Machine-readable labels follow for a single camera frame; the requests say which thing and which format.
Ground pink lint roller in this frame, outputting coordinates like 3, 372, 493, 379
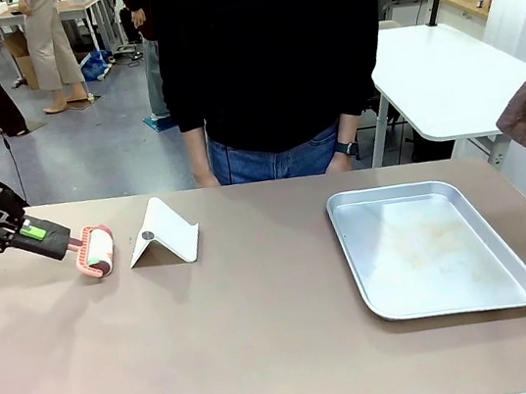
63, 221, 120, 285

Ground person's right forearm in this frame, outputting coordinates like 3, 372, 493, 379
179, 124, 215, 177

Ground person's left forearm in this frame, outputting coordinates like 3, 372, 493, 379
331, 109, 365, 147

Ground person's right hand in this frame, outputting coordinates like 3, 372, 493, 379
191, 165, 222, 191

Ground person's left hand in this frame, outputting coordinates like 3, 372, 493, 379
326, 151, 359, 175

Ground white folded tablet stand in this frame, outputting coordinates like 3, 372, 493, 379
120, 190, 205, 272

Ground brown cardboard box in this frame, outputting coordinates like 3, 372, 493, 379
2, 28, 42, 94

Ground bystander in beige trousers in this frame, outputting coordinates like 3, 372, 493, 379
18, 0, 93, 118

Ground blue plastic bag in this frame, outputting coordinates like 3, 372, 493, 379
77, 47, 117, 85

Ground bystander in blue jeans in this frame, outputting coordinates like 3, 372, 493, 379
116, 0, 174, 124

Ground background work table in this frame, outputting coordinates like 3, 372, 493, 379
0, 0, 123, 69

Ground person in black sweater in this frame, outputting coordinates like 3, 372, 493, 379
147, 0, 406, 197

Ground black wristwatch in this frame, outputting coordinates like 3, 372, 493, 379
332, 138, 361, 160

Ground metal baking tray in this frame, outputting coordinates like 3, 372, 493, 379
324, 164, 526, 333

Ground large white side table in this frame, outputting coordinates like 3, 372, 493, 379
351, 6, 526, 187

